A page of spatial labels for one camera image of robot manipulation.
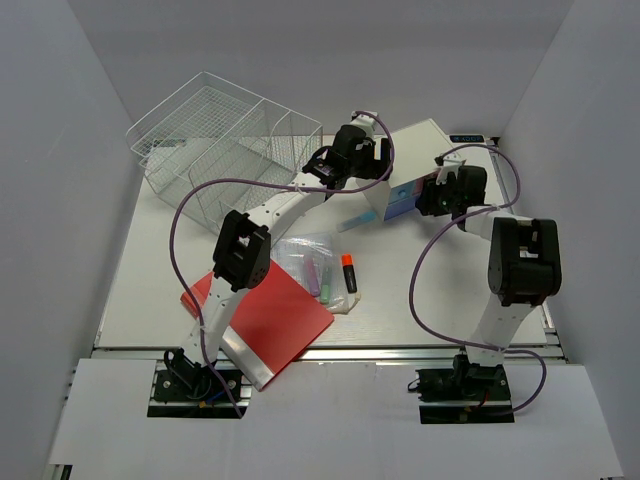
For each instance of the periwinkle blue drawer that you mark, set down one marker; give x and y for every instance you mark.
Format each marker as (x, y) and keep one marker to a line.
(399, 207)

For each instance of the purple highlighter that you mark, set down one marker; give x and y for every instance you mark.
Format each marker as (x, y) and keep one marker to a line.
(311, 276)

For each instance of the blue highlighter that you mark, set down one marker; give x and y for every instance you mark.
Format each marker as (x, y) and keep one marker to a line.
(356, 221)

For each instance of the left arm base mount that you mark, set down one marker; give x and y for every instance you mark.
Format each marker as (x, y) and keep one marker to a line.
(182, 388)

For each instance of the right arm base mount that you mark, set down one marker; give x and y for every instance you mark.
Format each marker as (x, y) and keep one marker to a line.
(465, 393)

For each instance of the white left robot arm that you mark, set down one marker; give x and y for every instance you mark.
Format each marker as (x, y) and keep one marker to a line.
(241, 257)

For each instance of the orange black highlighter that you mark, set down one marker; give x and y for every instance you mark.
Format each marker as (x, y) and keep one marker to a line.
(349, 273)

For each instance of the light blue drawer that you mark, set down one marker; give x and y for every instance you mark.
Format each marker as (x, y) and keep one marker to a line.
(401, 192)

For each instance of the blue label sticker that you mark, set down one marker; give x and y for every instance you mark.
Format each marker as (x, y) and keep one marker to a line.
(466, 138)

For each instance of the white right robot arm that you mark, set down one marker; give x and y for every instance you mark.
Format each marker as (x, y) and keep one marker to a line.
(524, 265)

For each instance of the white wire mesh organizer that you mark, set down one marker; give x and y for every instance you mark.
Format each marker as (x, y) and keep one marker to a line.
(210, 129)

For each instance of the white mini drawer cabinet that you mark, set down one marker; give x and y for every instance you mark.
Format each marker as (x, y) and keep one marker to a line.
(416, 148)

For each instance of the pink drawer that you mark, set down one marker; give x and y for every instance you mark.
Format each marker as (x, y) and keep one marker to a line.
(418, 186)

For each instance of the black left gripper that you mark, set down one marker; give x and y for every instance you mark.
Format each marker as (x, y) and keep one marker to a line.
(374, 168)

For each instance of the clear plastic bag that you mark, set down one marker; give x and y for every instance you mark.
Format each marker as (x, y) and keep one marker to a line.
(314, 262)

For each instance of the red folder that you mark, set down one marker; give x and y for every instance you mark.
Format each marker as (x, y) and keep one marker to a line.
(272, 326)

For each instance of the green highlighter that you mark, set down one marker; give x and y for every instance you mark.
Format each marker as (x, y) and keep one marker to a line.
(326, 285)

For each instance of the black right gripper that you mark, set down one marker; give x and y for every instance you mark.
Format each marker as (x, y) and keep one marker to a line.
(427, 203)

